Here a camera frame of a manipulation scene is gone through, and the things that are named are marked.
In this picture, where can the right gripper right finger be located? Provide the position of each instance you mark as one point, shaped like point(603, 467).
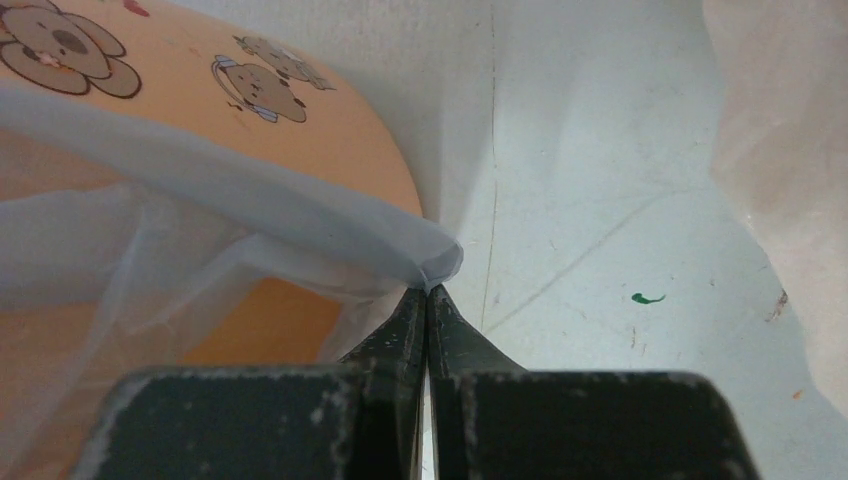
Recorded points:
point(494, 419)

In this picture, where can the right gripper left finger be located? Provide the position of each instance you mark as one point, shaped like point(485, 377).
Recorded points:
point(356, 418)

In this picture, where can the blue plastic trash bag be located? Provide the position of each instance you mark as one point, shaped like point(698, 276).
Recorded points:
point(125, 242)

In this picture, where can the orange plastic trash bin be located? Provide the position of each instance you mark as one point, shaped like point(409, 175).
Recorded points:
point(159, 61)

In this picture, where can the clear white plastic bag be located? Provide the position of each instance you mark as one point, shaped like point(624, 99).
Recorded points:
point(781, 158)

